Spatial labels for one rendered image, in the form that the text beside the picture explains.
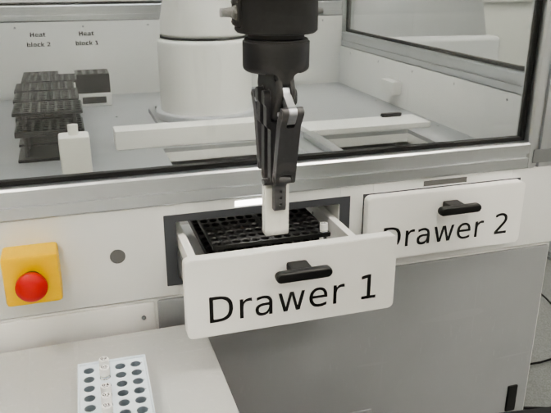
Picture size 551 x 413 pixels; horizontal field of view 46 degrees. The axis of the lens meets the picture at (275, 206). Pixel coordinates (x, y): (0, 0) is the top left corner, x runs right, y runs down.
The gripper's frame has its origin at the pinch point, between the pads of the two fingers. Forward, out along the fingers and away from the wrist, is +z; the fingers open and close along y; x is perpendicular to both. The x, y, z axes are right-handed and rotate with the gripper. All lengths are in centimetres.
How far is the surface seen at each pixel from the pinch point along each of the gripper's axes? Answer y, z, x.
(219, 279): -1.0, 9.3, -7.0
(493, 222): -15.6, 13.3, 43.5
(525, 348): -17, 42, 56
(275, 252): -1.0, 6.7, 0.3
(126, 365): -1.1, 19.7, -19.2
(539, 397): -66, 100, 107
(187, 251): -11.5, 9.9, -9.2
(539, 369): -79, 100, 118
